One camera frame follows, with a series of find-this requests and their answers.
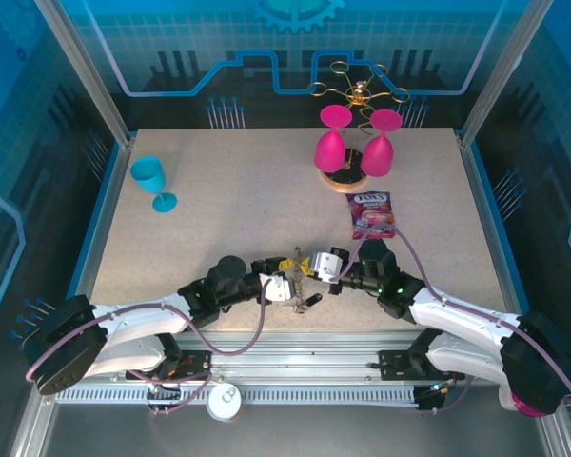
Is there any blue plastic goblet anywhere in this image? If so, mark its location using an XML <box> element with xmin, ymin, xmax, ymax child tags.
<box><xmin>130</xmin><ymin>155</ymin><xmax>178</xmax><ymax>214</ymax></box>

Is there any pink and white cup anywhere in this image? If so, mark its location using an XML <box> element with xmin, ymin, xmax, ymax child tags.
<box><xmin>499</xmin><ymin>383</ymin><xmax>553</xmax><ymax>419</ymax></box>

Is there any aluminium mounting beam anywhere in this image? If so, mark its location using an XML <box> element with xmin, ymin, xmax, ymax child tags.
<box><xmin>40</xmin><ymin>330</ymin><xmax>505</xmax><ymax>387</ymax></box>

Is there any gold wire glass rack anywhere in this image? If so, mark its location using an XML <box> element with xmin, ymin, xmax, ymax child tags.
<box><xmin>307</xmin><ymin>60</ymin><xmax>411</xmax><ymax>188</ymax></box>

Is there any white tin can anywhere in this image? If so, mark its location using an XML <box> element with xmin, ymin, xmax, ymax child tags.
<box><xmin>206</xmin><ymin>383</ymin><xmax>243</xmax><ymax>423</ymax></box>

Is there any aluminium frame post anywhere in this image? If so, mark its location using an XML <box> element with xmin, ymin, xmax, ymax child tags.
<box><xmin>459</xmin><ymin>0</ymin><xmax>553</xmax><ymax>144</ymax></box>
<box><xmin>32</xmin><ymin>0</ymin><xmax>137</xmax><ymax>147</ymax></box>

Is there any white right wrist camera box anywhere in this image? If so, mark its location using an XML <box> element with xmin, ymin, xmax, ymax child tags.
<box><xmin>310</xmin><ymin>249</ymin><xmax>347</xmax><ymax>283</ymax></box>

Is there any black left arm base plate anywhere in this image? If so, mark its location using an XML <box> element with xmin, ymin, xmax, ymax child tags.
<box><xmin>125</xmin><ymin>350</ymin><xmax>214</xmax><ymax>382</ymax></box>

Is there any purple candy bag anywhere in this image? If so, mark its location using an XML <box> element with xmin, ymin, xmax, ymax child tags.
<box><xmin>345</xmin><ymin>191</ymin><xmax>397</xmax><ymax>241</ymax></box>

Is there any black disc keyring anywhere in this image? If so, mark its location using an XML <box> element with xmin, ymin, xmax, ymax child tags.
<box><xmin>292</xmin><ymin>246</ymin><xmax>311</xmax><ymax>300</ymax></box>

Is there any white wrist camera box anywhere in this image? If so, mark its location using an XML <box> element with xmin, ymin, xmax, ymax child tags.
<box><xmin>258</xmin><ymin>272</ymin><xmax>297</xmax><ymax>304</ymax></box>
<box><xmin>310</xmin><ymin>249</ymin><xmax>347</xmax><ymax>283</ymax></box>

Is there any slotted grey cable duct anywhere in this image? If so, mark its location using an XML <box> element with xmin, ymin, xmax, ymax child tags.
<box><xmin>55</xmin><ymin>386</ymin><xmax>420</xmax><ymax>406</ymax></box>

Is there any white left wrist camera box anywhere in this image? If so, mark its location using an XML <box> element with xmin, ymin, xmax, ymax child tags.
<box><xmin>258</xmin><ymin>272</ymin><xmax>297</xmax><ymax>304</ymax></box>

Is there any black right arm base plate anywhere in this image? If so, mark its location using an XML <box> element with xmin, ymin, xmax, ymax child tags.
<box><xmin>378</xmin><ymin>349</ymin><xmax>466</xmax><ymax>382</ymax></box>

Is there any pink plastic goblet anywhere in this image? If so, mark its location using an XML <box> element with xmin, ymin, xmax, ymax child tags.
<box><xmin>360</xmin><ymin>109</ymin><xmax>404</xmax><ymax>177</ymax></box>
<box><xmin>312</xmin><ymin>104</ymin><xmax>353</xmax><ymax>173</ymax></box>

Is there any aluminium table side rail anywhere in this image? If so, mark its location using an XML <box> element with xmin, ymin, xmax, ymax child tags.
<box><xmin>456</xmin><ymin>132</ymin><xmax>524</xmax><ymax>318</ymax></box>
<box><xmin>73</xmin><ymin>135</ymin><xmax>137</xmax><ymax>306</ymax></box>

